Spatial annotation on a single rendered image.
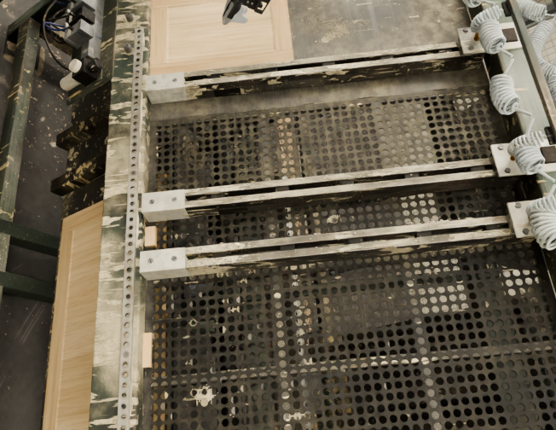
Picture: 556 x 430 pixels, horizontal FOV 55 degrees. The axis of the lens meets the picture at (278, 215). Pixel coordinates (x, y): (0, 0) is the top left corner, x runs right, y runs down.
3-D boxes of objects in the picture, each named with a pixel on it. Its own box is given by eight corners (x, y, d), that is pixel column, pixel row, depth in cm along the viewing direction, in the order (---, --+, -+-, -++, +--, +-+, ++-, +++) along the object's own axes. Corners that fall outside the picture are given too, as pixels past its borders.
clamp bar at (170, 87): (152, 84, 179) (129, 33, 158) (506, 45, 175) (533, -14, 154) (151, 109, 175) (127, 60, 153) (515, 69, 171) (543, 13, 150)
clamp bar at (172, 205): (148, 198, 161) (122, 157, 140) (544, 157, 158) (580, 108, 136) (147, 228, 157) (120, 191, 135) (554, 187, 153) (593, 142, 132)
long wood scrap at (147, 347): (144, 334, 144) (142, 333, 143) (152, 333, 144) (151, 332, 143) (143, 368, 141) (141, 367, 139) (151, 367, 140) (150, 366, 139)
